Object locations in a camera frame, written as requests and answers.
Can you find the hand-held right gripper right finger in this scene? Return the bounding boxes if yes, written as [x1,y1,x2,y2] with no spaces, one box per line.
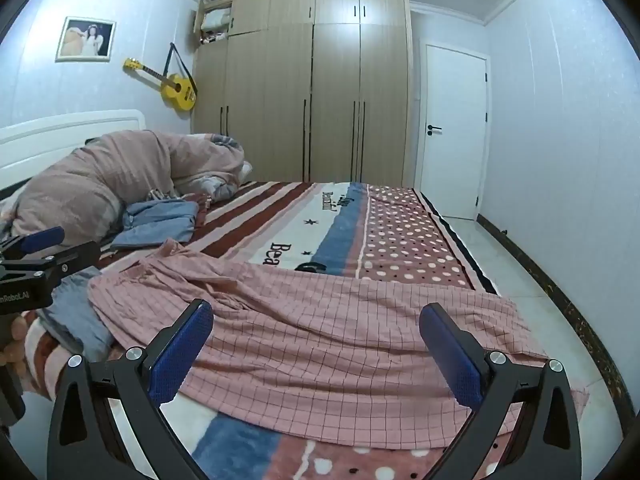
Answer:
[419,302,583,480]

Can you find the wooden wardrobe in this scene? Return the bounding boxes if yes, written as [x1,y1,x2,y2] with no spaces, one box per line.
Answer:
[192,0,414,190]

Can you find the yellow guitar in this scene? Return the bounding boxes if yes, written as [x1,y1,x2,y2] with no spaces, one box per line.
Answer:
[123,57,197,113]

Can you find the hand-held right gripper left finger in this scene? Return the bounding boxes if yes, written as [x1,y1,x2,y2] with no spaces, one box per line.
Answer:
[46,299,215,480]

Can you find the pink checked pants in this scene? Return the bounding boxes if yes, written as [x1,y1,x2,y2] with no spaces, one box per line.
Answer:
[87,239,592,450]

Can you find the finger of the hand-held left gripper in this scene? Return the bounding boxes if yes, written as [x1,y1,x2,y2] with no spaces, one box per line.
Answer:
[0,226,66,261]
[30,241,102,291]

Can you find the white bed headboard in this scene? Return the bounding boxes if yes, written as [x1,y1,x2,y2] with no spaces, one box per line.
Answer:
[0,109,147,192]

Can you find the folded bedding in wardrobe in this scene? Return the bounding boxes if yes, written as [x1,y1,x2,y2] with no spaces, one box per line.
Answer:
[199,8,233,45]

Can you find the white door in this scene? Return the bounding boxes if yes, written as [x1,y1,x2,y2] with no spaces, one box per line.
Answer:
[414,42,489,221]

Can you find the grey-blue garment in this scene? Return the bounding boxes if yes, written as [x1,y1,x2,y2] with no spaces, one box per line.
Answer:
[37,266,120,361]

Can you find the person's left hand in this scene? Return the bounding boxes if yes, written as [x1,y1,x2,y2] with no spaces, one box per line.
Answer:
[0,312,31,377]

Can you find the pink duvet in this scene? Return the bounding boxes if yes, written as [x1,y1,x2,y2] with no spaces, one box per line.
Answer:
[0,130,253,252]

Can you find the blue folded clothes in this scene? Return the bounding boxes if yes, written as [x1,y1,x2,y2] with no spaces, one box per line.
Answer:
[109,199,202,252]

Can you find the black guitar strap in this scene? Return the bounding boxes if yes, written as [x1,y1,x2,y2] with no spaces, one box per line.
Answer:
[162,42,197,97]

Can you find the framed wall poster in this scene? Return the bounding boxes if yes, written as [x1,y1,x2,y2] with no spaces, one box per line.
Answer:
[54,16,117,64]

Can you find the striped dotted printed blanket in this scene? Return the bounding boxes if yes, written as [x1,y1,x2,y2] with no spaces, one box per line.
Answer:
[0,180,592,480]

